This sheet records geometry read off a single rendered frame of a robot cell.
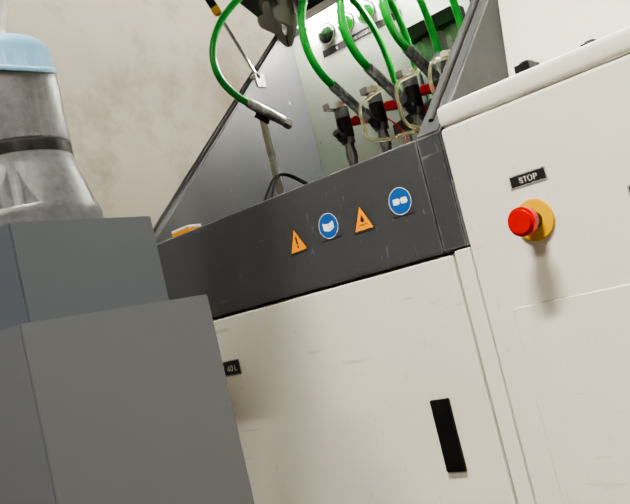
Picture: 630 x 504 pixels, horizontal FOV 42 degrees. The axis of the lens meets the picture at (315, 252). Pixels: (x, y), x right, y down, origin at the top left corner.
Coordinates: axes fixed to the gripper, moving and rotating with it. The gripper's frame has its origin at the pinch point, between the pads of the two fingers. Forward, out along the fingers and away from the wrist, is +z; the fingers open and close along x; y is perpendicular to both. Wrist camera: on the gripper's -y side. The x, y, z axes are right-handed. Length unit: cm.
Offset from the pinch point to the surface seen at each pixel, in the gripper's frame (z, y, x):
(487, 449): 72, 17, 30
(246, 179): 16.9, -12.1, -31.1
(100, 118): -74, -128, -237
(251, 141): 8.4, -16.2, -31.1
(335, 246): 39.7, 16.6, 12.8
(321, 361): 56, 17, 5
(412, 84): 14.3, -8.5, 16.9
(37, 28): -117, -102, -234
